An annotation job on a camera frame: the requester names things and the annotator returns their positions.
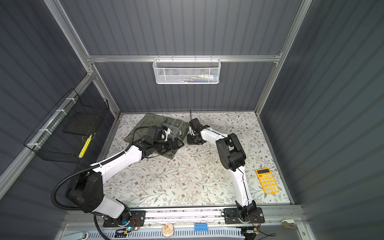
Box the green compartment organizer box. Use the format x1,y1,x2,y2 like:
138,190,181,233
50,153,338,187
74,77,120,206
124,114,189,159

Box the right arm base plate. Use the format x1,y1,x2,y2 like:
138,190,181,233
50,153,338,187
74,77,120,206
221,207,265,225

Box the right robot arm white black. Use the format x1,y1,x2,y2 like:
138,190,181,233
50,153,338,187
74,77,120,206
187,118,257,223

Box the yellow marker in black basket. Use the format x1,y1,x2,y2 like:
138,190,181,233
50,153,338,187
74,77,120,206
78,135,93,159

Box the markers in white basket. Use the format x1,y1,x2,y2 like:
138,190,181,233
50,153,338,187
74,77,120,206
177,75,219,84

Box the blue toy brick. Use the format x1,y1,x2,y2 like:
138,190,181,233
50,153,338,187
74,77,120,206
194,223,208,233

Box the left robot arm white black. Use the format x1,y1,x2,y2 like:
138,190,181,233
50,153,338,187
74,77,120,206
66,126,184,226

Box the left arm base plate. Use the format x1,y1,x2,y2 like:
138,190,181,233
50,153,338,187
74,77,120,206
103,210,147,228

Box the black wire mesh basket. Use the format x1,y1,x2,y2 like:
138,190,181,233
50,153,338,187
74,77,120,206
24,91,110,164

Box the white wire mesh basket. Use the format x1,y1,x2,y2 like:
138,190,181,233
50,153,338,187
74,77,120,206
153,59,222,85

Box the yellow calculator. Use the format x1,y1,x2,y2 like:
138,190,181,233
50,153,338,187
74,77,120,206
256,168,280,195

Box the black corrugated cable hose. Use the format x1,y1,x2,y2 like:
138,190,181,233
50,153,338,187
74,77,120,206
50,125,151,240

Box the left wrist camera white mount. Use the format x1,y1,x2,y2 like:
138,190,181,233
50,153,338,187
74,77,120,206
163,126,173,142

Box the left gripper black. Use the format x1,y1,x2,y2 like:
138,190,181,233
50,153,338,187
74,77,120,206
153,136,184,154

